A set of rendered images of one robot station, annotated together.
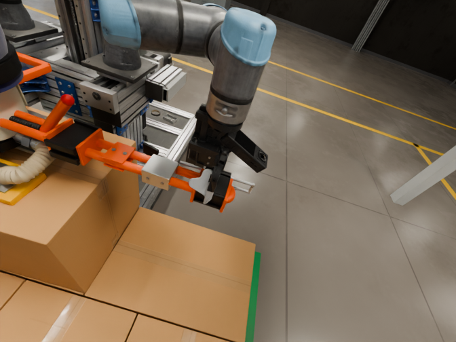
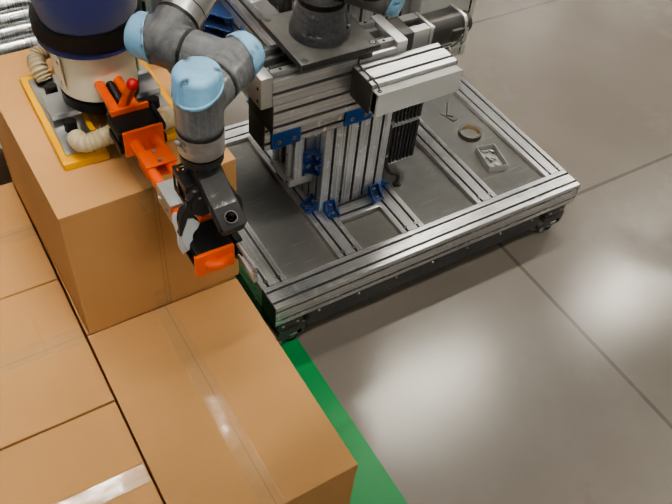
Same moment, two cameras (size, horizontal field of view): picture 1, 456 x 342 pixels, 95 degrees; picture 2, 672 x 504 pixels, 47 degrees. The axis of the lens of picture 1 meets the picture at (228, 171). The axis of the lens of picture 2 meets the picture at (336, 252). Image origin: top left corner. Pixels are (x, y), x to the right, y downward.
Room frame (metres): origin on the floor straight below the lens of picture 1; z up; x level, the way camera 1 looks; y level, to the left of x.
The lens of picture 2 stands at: (0.03, -0.86, 2.10)
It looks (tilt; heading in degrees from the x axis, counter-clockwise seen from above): 48 degrees down; 57
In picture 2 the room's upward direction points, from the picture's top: 7 degrees clockwise
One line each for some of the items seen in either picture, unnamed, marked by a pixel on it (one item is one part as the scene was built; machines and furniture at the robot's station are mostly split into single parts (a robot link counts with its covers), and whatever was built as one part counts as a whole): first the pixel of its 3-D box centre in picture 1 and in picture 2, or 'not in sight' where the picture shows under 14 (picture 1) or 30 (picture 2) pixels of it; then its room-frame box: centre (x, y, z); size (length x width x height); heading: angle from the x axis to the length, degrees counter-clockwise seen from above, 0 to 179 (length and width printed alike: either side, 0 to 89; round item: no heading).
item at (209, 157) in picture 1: (214, 139); (201, 175); (0.34, 0.05, 1.21); 0.09 x 0.08 x 0.12; 92
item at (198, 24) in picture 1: (209, 34); (222, 63); (0.41, 0.12, 1.37); 0.11 x 0.11 x 0.08; 37
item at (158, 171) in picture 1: (160, 172); (179, 198); (0.33, 0.16, 1.07); 0.07 x 0.07 x 0.04; 2
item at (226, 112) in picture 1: (227, 106); (199, 140); (0.34, 0.04, 1.29); 0.08 x 0.08 x 0.05
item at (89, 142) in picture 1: (77, 141); (137, 128); (0.33, 0.37, 1.07); 0.10 x 0.08 x 0.06; 2
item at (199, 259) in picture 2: (212, 190); (205, 245); (0.33, 0.02, 1.07); 0.08 x 0.07 x 0.05; 92
